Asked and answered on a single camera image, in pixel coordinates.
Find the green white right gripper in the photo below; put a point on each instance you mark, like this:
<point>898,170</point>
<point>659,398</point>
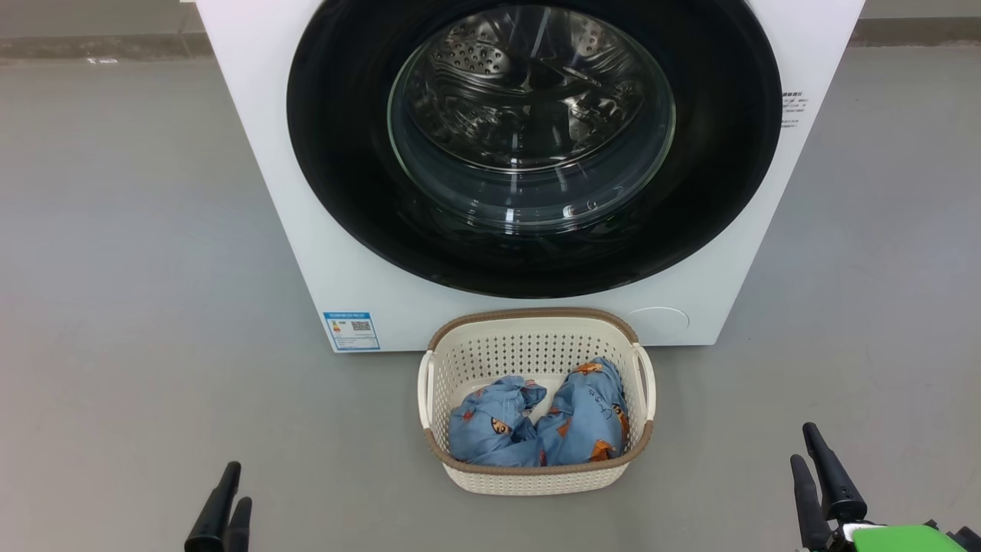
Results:
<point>897,540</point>

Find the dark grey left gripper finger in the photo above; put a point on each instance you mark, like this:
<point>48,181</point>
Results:
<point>211,521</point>
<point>240,529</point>

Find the blue cartoon print garment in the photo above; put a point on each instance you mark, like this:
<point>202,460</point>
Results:
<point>586,418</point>
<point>479,433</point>

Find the round black glass washer door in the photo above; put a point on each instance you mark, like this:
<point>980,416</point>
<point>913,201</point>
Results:
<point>345,153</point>

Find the white front-load washing machine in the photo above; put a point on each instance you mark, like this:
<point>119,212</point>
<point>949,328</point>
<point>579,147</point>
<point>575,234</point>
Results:
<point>253,153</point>

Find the perforated steel washing machine drum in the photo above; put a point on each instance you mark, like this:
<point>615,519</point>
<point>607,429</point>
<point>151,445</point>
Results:
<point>529,84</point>

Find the blue energy label sticker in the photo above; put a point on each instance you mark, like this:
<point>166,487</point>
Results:
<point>352,331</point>

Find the round white filter cover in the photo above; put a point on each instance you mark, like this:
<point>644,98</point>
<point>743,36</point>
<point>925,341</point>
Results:
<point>659,322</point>

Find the cream perforated basket brown rim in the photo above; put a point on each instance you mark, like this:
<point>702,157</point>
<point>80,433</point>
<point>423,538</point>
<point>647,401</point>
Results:
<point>529,477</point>

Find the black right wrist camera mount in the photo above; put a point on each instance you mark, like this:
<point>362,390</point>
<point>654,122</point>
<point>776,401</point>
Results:
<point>969,540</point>

